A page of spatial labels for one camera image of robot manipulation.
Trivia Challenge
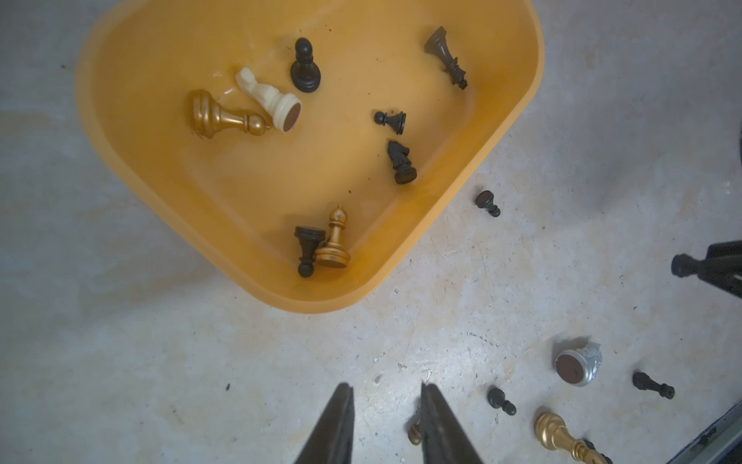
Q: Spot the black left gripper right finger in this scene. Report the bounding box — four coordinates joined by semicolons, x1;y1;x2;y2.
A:
419;384;483;464

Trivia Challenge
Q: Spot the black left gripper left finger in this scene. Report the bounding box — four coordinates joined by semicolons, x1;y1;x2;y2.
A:
295;383;355;464

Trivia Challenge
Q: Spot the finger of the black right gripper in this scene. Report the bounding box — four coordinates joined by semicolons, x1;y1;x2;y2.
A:
698;241;741;298

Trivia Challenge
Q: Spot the bronze chess pawn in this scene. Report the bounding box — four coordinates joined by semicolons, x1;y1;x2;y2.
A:
407;418;423;446

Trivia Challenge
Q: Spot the gold chess piece front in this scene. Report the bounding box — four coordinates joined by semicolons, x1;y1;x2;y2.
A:
535;413;609;464

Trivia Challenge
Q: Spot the gold chess bishop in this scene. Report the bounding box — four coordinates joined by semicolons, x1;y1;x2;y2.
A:
315;205;351;269

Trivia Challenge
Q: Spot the black chess pawn mid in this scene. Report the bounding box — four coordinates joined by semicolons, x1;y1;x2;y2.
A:
475;191;500;218

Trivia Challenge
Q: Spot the black chess knight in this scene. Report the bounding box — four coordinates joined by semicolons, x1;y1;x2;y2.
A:
388;140;417;185

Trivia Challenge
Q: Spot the small black chess piece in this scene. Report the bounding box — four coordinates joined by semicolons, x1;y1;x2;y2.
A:
374;111;407;135

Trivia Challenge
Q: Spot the cream white chess pawn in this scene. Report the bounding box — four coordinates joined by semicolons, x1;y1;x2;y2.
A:
236;68;303;133

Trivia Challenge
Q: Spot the gold chess pawn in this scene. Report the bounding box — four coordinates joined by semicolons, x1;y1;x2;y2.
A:
187;89;272;138

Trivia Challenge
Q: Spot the yellow plastic storage box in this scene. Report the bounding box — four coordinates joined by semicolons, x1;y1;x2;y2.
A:
77;1;545;313

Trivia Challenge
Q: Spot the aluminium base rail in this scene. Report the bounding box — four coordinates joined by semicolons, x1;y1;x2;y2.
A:
669;402;742;464

